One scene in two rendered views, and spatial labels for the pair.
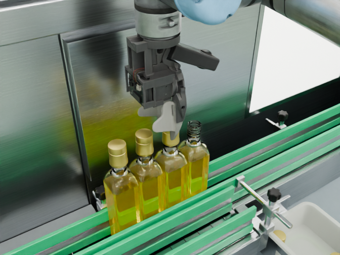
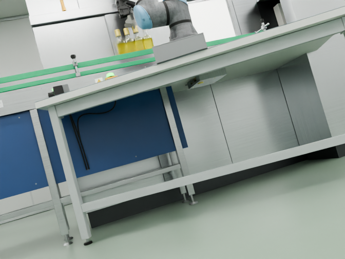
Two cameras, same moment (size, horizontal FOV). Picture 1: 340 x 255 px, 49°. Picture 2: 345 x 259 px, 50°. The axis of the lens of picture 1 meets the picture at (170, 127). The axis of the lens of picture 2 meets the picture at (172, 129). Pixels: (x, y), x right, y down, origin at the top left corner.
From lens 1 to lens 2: 217 cm
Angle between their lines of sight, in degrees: 42
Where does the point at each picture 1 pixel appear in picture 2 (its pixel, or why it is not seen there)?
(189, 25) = not seen: hidden behind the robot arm
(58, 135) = (106, 47)
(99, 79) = (116, 26)
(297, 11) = not seen: outside the picture
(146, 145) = (126, 30)
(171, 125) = (131, 21)
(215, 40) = not seen: hidden behind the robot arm
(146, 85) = (119, 7)
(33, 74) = (97, 26)
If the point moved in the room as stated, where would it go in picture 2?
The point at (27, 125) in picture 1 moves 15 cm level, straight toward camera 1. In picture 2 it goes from (96, 42) to (94, 34)
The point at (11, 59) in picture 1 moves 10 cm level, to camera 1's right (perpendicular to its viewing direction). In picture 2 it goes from (91, 21) to (104, 16)
